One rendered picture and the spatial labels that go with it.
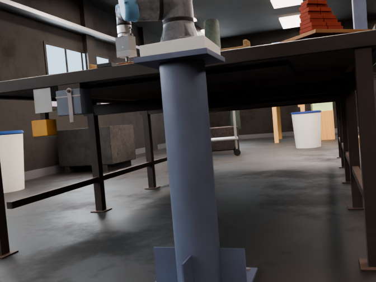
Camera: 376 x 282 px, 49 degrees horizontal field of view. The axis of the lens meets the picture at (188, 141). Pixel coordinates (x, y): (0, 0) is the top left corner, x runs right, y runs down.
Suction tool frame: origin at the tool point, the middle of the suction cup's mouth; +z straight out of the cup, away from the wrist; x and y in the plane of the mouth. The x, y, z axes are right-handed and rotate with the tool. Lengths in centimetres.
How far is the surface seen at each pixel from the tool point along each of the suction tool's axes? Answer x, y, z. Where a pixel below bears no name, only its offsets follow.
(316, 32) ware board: -37, -90, -7
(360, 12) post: -187, -99, -45
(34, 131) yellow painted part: 35, 34, 30
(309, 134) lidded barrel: -559, 24, 70
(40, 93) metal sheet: 31.6, 31.2, 11.9
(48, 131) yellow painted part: 32, 27, 31
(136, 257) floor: 20, -9, 95
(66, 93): 31.6, 14.4, 13.7
